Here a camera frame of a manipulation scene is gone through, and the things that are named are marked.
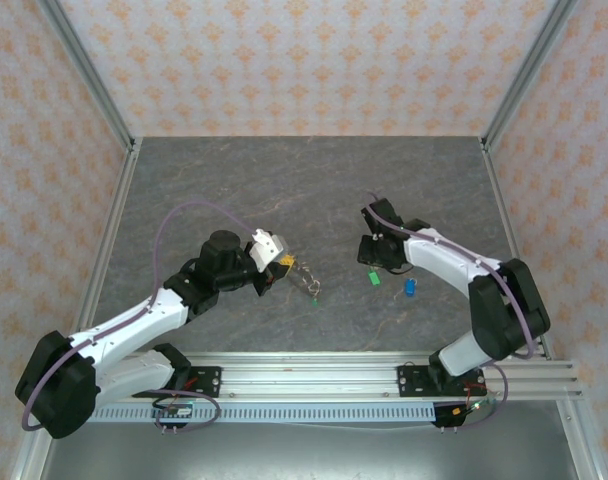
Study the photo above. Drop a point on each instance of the clear plastic bag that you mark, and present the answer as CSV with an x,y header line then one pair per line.
x,y
309,284

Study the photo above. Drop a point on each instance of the key with green tag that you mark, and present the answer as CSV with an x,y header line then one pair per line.
x,y
373,278

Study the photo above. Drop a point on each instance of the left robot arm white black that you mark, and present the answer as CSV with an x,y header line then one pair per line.
x,y
124,325

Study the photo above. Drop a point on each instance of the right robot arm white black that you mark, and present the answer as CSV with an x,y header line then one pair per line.
x,y
444,260

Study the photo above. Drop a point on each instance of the key with blue tag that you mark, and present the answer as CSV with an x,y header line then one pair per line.
x,y
409,286

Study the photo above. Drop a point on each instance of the black mounting plate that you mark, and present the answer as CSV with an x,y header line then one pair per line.
x,y
209,380
409,380

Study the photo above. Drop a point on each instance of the grey metal panel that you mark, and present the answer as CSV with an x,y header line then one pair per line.
x,y
309,450

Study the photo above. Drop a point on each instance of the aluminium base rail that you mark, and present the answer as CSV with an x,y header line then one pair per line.
x,y
309,375

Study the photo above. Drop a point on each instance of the aluminium table side rail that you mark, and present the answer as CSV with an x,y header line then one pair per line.
x,y
499,200
125,175

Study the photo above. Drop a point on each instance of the aluminium frame post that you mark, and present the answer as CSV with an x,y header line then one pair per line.
x,y
525,75
90,75

